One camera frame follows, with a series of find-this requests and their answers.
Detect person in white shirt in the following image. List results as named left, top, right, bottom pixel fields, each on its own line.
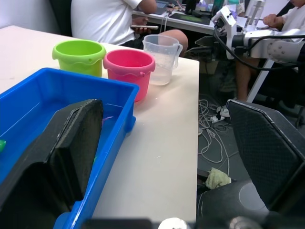
left=70, top=0, right=189, bottom=58

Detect yellow-green cloth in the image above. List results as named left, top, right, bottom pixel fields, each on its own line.
left=205, top=167, right=232, bottom=190

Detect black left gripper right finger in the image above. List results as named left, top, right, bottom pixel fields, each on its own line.
left=226, top=99, right=305, bottom=212

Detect pink plastic bucket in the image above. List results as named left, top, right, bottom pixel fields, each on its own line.
left=103, top=49, right=156, bottom=103

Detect white round object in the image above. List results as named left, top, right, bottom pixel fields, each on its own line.
left=158, top=217, right=188, bottom=229

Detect white power strip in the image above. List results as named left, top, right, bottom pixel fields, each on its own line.
left=215, top=106, right=231, bottom=121

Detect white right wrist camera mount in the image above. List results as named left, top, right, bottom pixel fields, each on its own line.
left=211, top=6, right=240, bottom=60

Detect smartphone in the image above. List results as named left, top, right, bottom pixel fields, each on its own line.
left=131, top=24, right=159, bottom=31

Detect clear plastic measuring cup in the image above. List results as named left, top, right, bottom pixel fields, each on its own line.
left=142, top=34, right=183, bottom=86

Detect blue plastic tub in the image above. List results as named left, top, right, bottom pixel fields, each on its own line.
left=0, top=67, right=140, bottom=229

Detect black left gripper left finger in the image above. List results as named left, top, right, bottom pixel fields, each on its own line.
left=0, top=98, right=104, bottom=229

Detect white floor cables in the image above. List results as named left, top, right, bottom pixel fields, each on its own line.
left=198, top=98, right=237, bottom=173

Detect dark green desk mat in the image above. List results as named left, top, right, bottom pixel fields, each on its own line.
left=171, top=12, right=212, bottom=25

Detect dark grey rounded robot part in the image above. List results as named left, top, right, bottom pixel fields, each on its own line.
left=196, top=179, right=271, bottom=229

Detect white office desk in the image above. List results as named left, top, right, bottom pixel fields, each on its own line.
left=132, top=10, right=216, bottom=36

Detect seated person in shorts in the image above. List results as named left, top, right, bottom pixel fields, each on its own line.
left=235, top=0, right=305, bottom=102

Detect green plastic bucket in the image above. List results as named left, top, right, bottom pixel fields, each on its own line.
left=52, top=40, right=107, bottom=78

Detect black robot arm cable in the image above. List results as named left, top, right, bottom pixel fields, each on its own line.
left=213, top=23, right=305, bottom=71

